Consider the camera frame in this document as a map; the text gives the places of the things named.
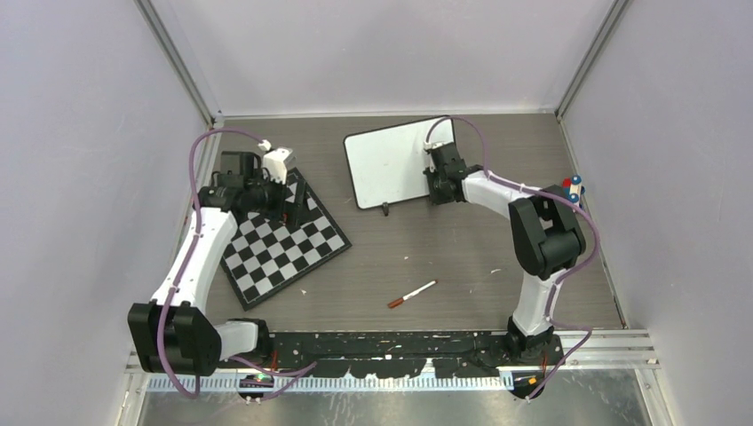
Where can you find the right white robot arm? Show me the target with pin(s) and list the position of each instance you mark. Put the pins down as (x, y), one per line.
(547, 238)

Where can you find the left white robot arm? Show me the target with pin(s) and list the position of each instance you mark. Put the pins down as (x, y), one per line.
(171, 333)

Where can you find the red white marker pen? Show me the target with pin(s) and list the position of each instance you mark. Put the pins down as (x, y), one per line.
(401, 300)

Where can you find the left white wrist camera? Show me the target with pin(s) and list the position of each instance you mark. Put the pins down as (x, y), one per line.
(277, 161)

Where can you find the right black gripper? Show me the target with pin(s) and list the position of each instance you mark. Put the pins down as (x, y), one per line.
(436, 199)

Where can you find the slotted cable duct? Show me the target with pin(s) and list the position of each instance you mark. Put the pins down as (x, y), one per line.
(423, 382)

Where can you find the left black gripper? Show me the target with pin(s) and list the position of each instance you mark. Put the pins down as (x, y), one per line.
(294, 216)

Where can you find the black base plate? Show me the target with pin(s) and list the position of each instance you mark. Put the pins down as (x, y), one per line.
(403, 354)

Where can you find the white whiteboard black frame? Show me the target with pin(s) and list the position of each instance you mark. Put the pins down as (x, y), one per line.
(387, 165)

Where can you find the black white chessboard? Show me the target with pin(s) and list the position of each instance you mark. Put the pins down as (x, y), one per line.
(265, 257)

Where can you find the blue red toy car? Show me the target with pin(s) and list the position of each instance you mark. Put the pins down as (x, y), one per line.
(574, 189)

